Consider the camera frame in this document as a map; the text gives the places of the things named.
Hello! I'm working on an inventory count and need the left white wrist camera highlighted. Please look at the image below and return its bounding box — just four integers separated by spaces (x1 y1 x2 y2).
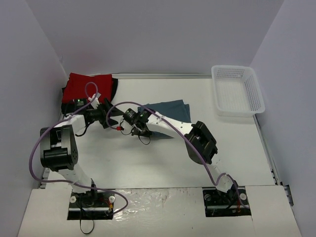
88 93 101 109

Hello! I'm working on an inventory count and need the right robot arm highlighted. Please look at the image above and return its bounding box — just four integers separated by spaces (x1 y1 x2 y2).
123 109 237 204

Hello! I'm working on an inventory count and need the red folded t shirt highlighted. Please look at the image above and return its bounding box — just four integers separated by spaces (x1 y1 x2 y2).
61 72 114 104

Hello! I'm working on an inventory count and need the white plastic basket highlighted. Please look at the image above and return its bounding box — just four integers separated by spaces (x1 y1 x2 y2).
211 65 265 117

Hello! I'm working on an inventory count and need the black folded t shirt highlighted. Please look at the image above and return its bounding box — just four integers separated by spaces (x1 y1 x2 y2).
60 78 119 117

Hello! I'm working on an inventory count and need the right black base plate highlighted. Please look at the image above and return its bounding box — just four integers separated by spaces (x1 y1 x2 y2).
202 187 251 217

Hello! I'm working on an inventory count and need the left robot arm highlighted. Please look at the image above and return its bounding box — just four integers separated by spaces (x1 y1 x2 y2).
40 98 118 206

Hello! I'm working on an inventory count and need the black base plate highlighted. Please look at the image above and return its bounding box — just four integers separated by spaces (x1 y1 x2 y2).
202 187 251 217
67 191 115 220

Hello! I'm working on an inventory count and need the thin black cable loop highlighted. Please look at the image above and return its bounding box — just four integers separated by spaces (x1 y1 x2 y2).
79 218 96 235

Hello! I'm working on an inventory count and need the blue t shirt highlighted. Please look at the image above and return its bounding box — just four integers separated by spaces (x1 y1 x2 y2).
144 100 191 139

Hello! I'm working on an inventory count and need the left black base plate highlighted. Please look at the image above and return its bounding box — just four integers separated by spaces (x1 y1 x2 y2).
67 191 115 220

